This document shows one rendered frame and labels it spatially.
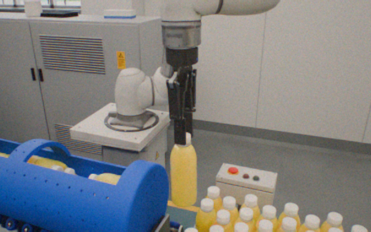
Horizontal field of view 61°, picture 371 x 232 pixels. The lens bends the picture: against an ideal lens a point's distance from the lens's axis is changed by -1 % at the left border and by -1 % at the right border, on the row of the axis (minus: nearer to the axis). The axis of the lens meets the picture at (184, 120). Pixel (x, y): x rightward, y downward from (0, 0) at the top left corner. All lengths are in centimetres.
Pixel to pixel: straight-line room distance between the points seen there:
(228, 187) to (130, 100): 70
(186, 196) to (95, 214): 26
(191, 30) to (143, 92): 93
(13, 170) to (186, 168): 56
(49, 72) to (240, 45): 198
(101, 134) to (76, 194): 67
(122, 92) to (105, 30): 120
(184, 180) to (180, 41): 35
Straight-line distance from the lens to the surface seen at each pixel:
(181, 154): 81
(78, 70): 297
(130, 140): 152
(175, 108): 73
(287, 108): 377
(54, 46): 307
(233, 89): 377
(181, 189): 85
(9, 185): 113
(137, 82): 159
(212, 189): 108
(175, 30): 71
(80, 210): 96
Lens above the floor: 172
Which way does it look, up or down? 23 degrees down
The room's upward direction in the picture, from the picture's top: straight up
